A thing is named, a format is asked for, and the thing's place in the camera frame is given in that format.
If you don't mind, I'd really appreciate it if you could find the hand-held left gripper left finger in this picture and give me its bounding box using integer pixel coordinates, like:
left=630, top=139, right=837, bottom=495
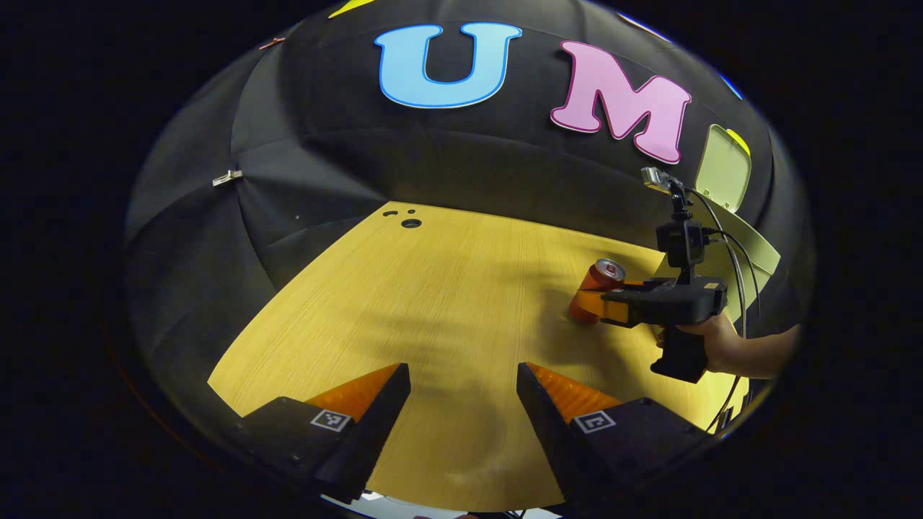
left=238, top=363, right=412, bottom=504

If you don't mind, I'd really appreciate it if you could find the orange pop can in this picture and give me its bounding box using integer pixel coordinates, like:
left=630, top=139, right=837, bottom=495
left=568, top=258, right=627, bottom=325

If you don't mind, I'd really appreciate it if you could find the black backdrop cloth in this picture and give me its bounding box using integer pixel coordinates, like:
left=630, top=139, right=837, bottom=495
left=123, top=0, right=816, bottom=433

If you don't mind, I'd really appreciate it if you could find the black cable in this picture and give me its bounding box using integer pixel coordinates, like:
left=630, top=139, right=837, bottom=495
left=710, top=229, right=761, bottom=319
left=689, top=187, right=747, bottom=433

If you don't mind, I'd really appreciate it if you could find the cream desktop garbage bin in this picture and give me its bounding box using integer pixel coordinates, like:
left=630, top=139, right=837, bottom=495
left=653, top=124, right=782, bottom=325

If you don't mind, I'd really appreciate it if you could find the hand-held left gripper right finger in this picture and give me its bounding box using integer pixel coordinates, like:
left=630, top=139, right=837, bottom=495
left=516, top=362, right=711, bottom=505

